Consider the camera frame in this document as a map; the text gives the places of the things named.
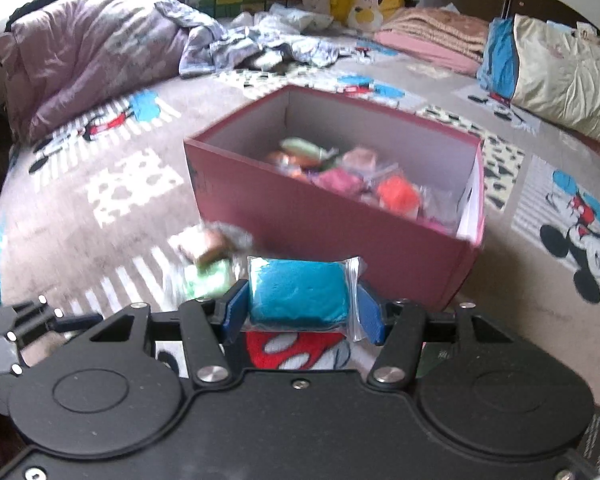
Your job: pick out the green clay packet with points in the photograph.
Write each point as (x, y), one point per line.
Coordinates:
(207, 277)

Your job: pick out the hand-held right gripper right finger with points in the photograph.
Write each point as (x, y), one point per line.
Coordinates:
(371, 317)

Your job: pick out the blue clay packet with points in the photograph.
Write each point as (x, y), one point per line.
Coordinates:
(297, 292)

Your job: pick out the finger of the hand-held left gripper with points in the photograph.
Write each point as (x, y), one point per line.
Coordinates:
(5, 385)
(35, 321)

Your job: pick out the printed cartoon bed sheet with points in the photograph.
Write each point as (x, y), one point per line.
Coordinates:
(95, 220)

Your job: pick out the yellow cartoon cushion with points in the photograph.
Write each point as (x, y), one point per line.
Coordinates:
(375, 7)

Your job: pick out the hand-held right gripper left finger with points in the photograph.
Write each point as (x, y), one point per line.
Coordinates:
(234, 306)

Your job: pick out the pink cardboard box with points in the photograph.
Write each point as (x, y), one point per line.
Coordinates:
(340, 230)

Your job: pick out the white plush toy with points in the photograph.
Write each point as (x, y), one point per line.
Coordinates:
(317, 0)

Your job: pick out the blue white patterned cloth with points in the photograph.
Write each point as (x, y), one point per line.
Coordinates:
(240, 40)

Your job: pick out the brown clay packet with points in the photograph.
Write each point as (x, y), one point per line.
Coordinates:
(205, 245)

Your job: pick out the cream pillow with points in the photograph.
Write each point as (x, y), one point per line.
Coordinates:
(565, 75)

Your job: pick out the pile of colourful clay packets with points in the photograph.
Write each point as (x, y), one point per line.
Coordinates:
(360, 177)

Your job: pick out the pink folded blanket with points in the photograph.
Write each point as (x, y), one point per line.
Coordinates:
(430, 35)

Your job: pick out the purple quilt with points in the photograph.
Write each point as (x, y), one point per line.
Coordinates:
(90, 60)

